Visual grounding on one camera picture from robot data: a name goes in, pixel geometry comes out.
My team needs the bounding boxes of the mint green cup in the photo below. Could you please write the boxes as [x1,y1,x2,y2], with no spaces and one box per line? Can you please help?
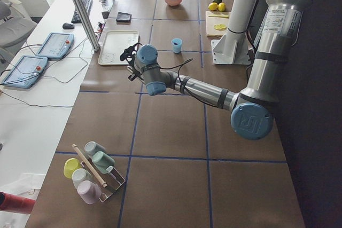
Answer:
[91,151,115,174]

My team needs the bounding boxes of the white wire cup rack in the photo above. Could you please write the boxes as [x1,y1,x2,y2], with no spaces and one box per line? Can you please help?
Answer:
[81,160,126,203]

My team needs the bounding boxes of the wooden rack handle rod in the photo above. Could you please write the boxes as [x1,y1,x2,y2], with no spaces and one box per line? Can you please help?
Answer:
[72,144,107,188]

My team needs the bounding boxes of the blue teach pendant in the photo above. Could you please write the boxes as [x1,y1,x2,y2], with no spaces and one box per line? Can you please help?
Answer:
[1,56,48,89]
[36,33,74,60]

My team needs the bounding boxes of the cream bear serving tray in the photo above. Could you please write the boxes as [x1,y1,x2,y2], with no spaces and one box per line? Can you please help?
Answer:
[98,30,139,66]

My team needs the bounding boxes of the wooden cutting board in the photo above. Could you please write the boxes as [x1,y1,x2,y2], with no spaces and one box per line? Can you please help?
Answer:
[205,11,230,37]

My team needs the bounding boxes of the yellow lemon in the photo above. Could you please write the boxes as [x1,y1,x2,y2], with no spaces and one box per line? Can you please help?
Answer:
[217,2,226,12]
[208,2,219,11]

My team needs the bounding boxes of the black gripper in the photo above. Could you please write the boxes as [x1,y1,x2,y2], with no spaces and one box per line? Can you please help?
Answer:
[120,42,144,81]

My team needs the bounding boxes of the yellow plastic knife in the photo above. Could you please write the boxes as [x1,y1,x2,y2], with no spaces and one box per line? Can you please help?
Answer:
[208,14,229,19]

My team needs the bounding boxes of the light blue plastic cup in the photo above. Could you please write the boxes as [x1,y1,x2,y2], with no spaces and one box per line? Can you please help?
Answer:
[171,38,183,53]

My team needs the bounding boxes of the far blue teach pendant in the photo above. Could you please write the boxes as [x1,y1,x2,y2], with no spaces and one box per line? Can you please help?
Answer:
[36,33,74,60]

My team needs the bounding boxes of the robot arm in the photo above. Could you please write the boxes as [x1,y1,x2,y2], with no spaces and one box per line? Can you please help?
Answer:
[120,0,313,140]

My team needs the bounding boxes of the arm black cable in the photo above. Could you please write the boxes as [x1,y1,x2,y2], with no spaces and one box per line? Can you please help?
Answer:
[157,57,222,107]

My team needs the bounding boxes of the folded grey cloth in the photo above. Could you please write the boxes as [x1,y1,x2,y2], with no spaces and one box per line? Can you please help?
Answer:
[116,12,132,23]

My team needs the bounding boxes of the yellow cup on rack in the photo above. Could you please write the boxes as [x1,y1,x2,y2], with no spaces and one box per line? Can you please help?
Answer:
[63,158,81,179]

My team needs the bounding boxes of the grey office chair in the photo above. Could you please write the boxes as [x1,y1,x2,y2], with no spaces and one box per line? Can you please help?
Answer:
[1,1,37,52]

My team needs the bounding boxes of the pink lilac cup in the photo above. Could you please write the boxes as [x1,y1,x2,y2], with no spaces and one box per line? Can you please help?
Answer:
[77,180,102,205]

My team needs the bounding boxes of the black computer mouse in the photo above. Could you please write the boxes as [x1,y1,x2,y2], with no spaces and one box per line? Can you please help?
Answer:
[62,23,74,30]

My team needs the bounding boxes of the aluminium frame post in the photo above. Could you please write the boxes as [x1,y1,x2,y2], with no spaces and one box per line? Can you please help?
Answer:
[72,0,100,52]

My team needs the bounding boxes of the black keyboard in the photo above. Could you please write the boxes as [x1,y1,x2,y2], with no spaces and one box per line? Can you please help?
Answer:
[71,0,94,24]

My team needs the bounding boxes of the white pedestal column base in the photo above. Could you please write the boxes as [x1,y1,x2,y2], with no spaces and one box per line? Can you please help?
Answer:
[211,0,257,65]

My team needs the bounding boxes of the near blue teach pendant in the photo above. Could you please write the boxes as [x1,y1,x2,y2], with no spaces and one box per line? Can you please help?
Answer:
[1,56,48,89]

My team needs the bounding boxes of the pale green cup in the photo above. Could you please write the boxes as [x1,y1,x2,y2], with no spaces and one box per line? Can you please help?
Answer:
[72,168,94,189]

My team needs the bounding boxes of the lemon slices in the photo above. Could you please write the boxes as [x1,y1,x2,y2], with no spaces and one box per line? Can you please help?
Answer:
[213,23,227,31]

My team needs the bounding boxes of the red bottle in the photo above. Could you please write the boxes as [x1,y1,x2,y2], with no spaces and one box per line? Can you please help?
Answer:
[1,192,36,214]

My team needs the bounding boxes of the grey cup on rack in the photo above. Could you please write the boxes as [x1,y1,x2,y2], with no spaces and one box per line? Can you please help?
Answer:
[84,141,106,156]

